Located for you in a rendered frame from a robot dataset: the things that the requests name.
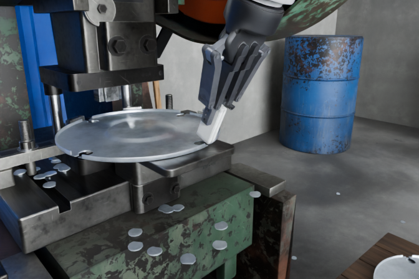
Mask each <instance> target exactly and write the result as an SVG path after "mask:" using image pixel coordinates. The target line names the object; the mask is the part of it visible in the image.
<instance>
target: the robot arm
mask: <svg viewBox="0 0 419 279"><path fill-rule="evenodd" d="M294 1H295V0H227V3H226V6H225V9H224V12H223V16H224V18H225V21H226V25H225V27H224V29H223V30H222V32H221V33H220V35H219V41H217V42H216V43H215V44H213V45H212V46H210V45H208V44H205V45H204V46H202V49H201V51H202V54H203V67H202V72H201V80H200V89H199V94H198V100H199V101H200V102H201V103H202V104H203V105H205V110H204V112H203V116H202V117H201V122H200V125H199V127H198V131H197V132H196V134H197V135H198V136H199V137H200V138H201V139H202V140H203V141H204V142H205V143H207V144H210V143H213V142H214V139H215V138H216V135H217V132H218V130H219V127H220V125H221V122H222V120H223V118H224V115H225V113H226V110H227V108H229V109H230V110H233V109H234V108H235V106H234V105H233V104H232V103H233V102H234V101H235V102H239V101H240V99H241V97H242V95H243V94H244V92H245V91H246V89H247V87H248V85H249V84H250V82H251V80H252V79H253V77H254V75H255V73H256V72H257V70H258V68H259V66H260V65H261V63H262V61H263V60H264V59H265V58H266V57H267V55H268V54H269V53H270V51H271V48H270V47H268V46H267V45H266V44H265V43H264V42H265V40H266V37H269V36H272V35H274V34H275V33H276V31H277V28H278V26H279V23H280V21H281V19H282V17H283V14H284V8H283V7H282V5H283V4H293V3H294Z"/></svg>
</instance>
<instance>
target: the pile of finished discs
mask: <svg viewBox="0 0 419 279"><path fill-rule="evenodd" d="M373 279H419V255H412V256H411V257H409V258H407V257H403V255H396V256H392V257H389V258H386V259H385V260H382V261H381V262H380V263H379V264H378V265H377V266H376V268H375V271H374V274H373Z"/></svg>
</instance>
